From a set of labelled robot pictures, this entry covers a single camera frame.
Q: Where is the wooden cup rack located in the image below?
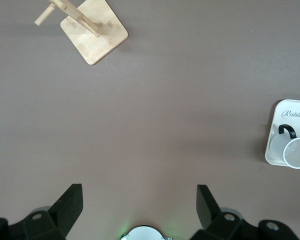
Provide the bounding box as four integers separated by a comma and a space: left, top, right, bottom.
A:
34, 0, 129, 66

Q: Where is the white smiley cup black handle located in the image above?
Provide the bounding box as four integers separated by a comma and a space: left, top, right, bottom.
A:
269, 123, 300, 170

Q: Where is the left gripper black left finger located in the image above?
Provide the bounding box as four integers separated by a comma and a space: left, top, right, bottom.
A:
0, 183, 84, 240

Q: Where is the cream tray with Rabbit print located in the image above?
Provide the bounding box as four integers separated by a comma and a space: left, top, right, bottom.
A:
264, 99, 300, 166

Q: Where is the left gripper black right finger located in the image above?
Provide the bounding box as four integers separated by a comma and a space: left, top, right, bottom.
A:
191, 184, 300, 240

